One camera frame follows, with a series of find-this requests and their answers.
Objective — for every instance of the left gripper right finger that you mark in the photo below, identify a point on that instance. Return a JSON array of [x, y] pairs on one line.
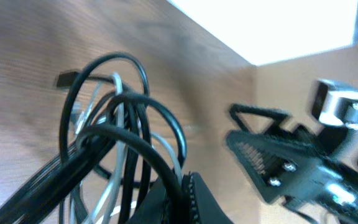
[[201, 207]]

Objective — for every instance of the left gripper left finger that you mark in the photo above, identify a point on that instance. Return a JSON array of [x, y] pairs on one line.
[[44, 191]]

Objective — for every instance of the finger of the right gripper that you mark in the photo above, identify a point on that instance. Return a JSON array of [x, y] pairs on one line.
[[277, 116]]

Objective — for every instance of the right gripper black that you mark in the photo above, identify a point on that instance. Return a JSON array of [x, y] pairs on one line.
[[302, 167]]

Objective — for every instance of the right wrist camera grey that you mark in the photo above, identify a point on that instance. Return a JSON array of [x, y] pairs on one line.
[[331, 100]]

